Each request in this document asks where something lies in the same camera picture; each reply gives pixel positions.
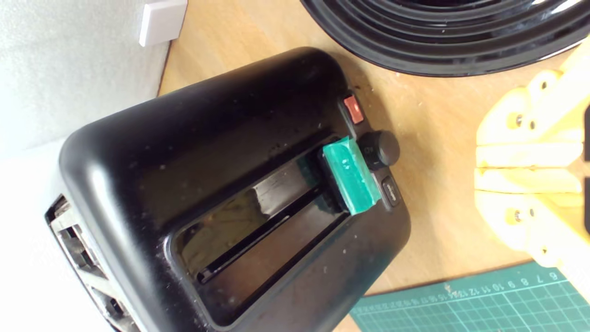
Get green toaster lever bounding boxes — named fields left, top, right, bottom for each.
left=322, top=136, right=382, bottom=216

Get black two-slot toaster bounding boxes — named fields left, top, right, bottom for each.
left=45, top=46, right=412, bottom=332

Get green cutting mat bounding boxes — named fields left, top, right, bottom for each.
left=349, top=261, right=590, bottom=332

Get black round plate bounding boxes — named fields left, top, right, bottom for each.
left=300, top=0, right=590, bottom=77

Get white wall clip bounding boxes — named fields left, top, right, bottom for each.
left=138, top=0, right=189, bottom=47

